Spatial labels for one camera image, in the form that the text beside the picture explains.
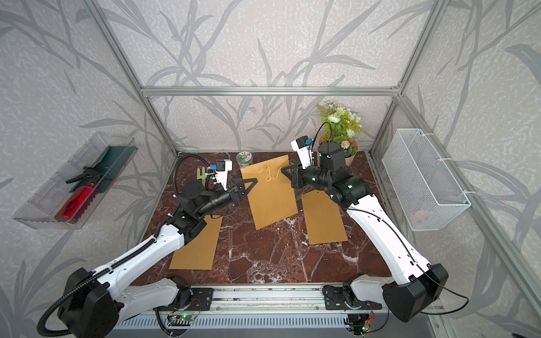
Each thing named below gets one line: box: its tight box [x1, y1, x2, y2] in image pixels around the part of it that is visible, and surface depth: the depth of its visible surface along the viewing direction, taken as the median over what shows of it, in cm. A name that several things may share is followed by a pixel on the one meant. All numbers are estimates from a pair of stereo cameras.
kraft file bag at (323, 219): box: [301, 189, 349, 246], surface depth 95 cm
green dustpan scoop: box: [65, 145, 137, 195], surface depth 68 cm
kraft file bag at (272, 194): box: [240, 154, 298, 231], surface depth 71 cm
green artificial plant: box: [316, 99, 368, 158], surface depth 96 cm
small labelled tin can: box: [235, 151, 253, 169], surface depth 110 cm
